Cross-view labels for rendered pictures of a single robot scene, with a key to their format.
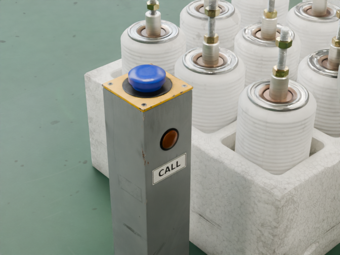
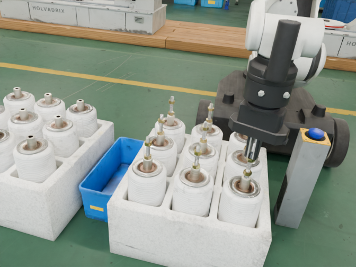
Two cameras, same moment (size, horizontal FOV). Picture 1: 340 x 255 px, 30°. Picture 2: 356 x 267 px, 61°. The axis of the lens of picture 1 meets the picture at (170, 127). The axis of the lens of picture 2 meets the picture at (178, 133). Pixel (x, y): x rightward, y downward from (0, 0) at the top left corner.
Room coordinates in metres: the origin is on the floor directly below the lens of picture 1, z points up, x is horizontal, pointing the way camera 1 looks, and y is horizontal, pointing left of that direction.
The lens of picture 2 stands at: (1.31, 0.35, 0.71)
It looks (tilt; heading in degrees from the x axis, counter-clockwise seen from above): 31 degrees down; 232
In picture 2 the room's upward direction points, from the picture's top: 5 degrees clockwise
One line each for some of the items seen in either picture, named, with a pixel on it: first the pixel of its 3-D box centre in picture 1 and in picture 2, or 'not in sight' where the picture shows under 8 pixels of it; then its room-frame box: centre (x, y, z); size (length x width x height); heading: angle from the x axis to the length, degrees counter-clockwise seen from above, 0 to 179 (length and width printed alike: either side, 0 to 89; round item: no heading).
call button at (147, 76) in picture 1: (146, 80); (315, 134); (0.58, 0.02, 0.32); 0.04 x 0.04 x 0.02
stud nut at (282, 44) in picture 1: (283, 42); not in sight; (0.67, -0.13, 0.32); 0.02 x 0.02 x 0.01; 43
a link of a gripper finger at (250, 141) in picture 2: not in sight; (248, 142); (0.85, 0.01, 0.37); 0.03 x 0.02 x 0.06; 23
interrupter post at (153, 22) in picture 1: (153, 24); (245, 182); (0.84, 0.02, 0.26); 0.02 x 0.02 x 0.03
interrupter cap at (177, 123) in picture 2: not in sight; (170, 123); (0.82, -0.31, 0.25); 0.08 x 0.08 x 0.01
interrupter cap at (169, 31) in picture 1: (153, 32); (243, 186); (0.84, 0.02, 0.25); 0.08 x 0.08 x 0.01
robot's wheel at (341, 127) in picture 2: not in sight; (332, 142); (0.17, -0.09, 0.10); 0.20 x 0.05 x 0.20; 44
